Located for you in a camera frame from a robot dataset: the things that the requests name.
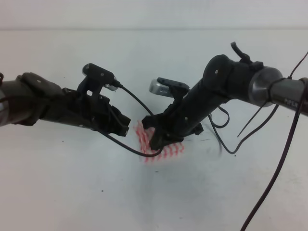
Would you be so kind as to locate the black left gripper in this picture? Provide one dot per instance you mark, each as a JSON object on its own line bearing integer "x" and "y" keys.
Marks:
{"x": 80, "y": 110}

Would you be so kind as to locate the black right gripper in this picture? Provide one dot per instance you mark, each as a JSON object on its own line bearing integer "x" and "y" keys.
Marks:
{"x": 177, "y": 122}

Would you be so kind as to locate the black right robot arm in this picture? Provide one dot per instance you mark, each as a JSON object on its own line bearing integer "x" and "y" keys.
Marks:
{"x": 223, "y": 80}

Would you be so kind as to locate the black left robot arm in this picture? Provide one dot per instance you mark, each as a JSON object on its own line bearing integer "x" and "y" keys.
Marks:
{"x": 30, "y": 98}

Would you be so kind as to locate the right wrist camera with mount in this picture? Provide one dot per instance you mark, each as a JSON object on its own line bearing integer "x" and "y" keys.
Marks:
{"x": 169, "y": 88}

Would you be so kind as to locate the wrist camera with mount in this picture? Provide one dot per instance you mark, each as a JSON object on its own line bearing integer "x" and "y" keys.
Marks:
{"x": 169, "y": 88}
{"x": 95, "y": 79}

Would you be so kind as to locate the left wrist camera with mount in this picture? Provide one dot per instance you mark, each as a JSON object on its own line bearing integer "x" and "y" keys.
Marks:
{"x": 95, "y": 79}

